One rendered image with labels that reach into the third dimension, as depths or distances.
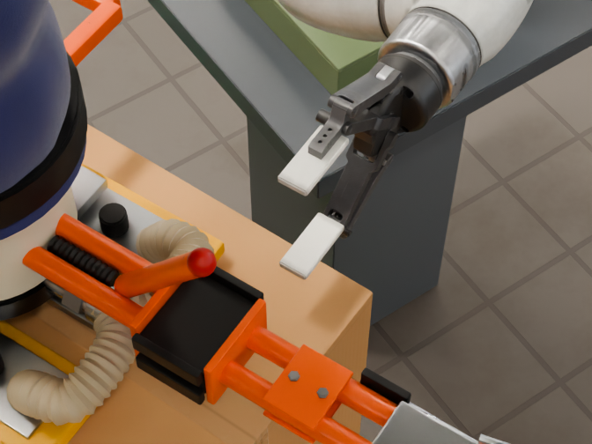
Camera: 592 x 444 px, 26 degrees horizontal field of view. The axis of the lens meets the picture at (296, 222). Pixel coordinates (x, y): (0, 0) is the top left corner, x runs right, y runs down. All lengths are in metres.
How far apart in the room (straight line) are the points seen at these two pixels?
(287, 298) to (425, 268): 1.06
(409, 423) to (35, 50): 0.41
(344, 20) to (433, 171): 0.73
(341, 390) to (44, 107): 0.33
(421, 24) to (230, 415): 0.42
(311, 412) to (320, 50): 0.71
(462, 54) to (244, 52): 0.54
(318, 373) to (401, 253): 1.16
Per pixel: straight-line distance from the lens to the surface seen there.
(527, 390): 2.33
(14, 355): 1.23
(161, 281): 1.05
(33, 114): 1.01
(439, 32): 1.26
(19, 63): 0.98
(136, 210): 1.30
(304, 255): 1.22
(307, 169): 1.11
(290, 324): 1.26
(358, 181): 1.24
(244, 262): 1.30
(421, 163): 2.02
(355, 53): 1.65
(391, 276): 2.25
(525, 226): 2.51
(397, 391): 1.06
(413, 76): 1.23
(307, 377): 1.06
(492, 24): 1.29
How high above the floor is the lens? 2.03
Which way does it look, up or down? 55 degrees down
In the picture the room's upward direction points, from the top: straight up
